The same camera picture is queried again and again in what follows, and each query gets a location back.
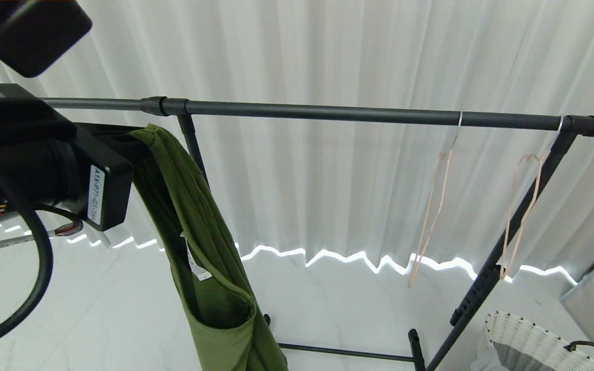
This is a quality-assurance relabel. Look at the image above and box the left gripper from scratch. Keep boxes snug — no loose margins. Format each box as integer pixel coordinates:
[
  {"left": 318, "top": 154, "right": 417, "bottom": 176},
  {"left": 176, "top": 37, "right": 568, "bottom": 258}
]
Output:
[{"left": 0, "top": 98, "right": 134, "bottom": 232}]

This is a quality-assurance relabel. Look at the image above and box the pink clothes hanger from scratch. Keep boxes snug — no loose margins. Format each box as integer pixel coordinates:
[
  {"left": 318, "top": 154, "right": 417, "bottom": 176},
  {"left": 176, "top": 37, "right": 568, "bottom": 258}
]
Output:
[
  {"left": 407, "top": 112, "right": 464, "bottom": 288},
  {"left": 500, "top": 116, "right": 566, "bottom": 281}
]

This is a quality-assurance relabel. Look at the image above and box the green long-sleeved shirt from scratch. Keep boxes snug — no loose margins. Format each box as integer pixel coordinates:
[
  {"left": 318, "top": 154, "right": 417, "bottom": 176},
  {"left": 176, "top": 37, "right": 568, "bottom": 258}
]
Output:
[{"left": 127, "top": 124, "right": 290, "bottom": 371}]

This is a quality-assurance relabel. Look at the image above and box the white laundry basket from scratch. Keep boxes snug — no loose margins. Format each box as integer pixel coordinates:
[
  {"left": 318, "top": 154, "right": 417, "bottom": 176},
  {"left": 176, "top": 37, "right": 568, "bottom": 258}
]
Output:
[{"left": 484, "top": 311, "right": 594, "bottom": 371}]

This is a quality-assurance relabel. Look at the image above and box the black clothes rack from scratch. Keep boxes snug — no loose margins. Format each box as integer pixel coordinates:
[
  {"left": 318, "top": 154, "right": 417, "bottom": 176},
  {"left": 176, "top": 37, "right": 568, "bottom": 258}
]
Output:
[{"left": 0, "top": 82, "right": 594, "bottom": 371}]

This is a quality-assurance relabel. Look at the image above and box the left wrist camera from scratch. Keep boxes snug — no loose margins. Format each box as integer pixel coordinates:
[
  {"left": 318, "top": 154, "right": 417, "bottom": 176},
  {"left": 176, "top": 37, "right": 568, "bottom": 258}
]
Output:
[{"left": 0, "top": 0, "right": 93, "bottom": 79}]

